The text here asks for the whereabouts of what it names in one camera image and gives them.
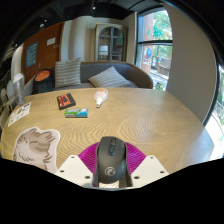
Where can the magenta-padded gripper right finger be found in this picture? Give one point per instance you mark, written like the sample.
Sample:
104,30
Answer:
146,168

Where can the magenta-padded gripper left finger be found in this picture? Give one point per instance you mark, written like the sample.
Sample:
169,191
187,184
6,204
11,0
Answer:
75,166

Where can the black computer mouse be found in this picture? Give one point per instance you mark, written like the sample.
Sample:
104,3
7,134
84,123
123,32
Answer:
111,160

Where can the cat-shaped mouse pad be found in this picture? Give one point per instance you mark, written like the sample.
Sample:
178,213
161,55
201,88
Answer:
35,146

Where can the green and blue packet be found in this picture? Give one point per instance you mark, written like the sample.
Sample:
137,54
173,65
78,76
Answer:
76,113

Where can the black and orange box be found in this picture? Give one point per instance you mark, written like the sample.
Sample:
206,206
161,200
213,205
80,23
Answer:
65,100

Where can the clear plastic bottle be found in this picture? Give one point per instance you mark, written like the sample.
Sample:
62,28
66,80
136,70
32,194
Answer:
100,96

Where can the white printed leaflet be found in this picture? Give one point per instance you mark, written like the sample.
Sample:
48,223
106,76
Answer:
19,113

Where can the black basket with orange cushion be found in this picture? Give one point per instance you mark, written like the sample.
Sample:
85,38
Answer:
43,81

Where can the striped beige cushion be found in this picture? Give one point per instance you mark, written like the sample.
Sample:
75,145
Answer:
67,72

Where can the striped grey cushion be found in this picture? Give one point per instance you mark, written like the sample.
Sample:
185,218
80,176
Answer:
109,78

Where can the clear plastic cup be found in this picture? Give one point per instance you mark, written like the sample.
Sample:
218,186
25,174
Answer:
19,88

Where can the grey sofa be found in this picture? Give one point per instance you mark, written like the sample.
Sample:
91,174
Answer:
113,75

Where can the wooden arched glass cabinet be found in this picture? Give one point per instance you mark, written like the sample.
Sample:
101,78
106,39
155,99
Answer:
110,42

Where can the blue wall poster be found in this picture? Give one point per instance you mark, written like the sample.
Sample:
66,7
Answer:
31,54

